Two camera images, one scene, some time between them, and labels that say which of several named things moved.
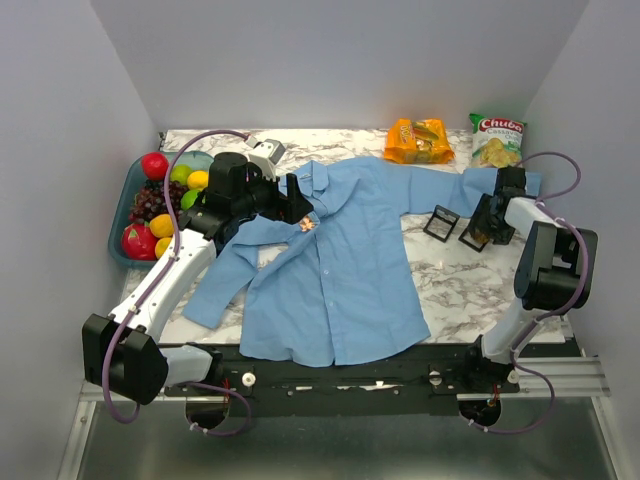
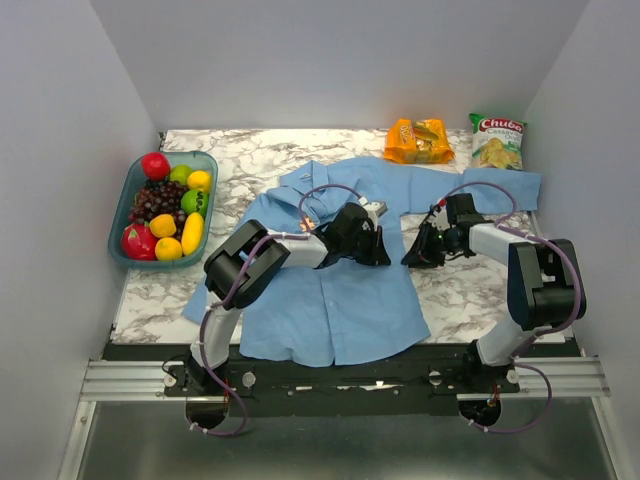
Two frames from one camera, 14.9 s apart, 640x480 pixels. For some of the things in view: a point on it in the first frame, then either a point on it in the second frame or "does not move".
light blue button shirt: (342, 287) does not move
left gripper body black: (267, 201) → (364, 247)
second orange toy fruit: (161, 246) does not move
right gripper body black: (490, 224) → (437, 241)
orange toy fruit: (198, 179) does not move
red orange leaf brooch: (306, 224) does not move
